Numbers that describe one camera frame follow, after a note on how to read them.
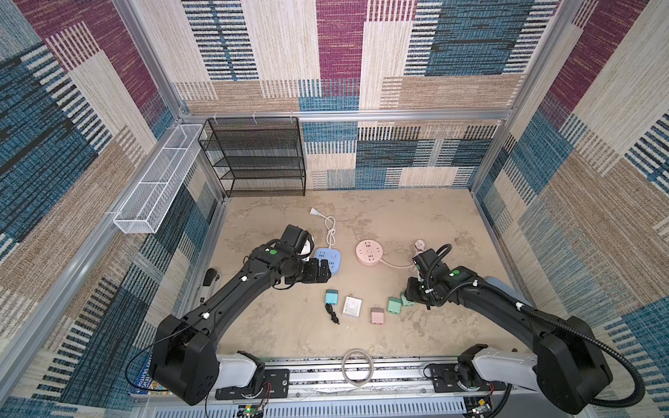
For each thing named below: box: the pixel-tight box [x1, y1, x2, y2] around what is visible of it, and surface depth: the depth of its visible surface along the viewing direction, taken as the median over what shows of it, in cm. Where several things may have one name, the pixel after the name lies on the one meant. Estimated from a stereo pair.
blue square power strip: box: [313, 247, 342, 277], surface depth 98 cm
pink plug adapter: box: [371, 306, 386, 325], surface depth 86 cm
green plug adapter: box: [387, 296, 402, 315], surface depth 88 cm
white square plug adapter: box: [342, 293, 363, 319], surface depth 87 cm
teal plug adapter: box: [324, 289, 339, 305], surface depth 89 cm
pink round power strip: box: [355, 239, 384, 267], surface depth 99 cm
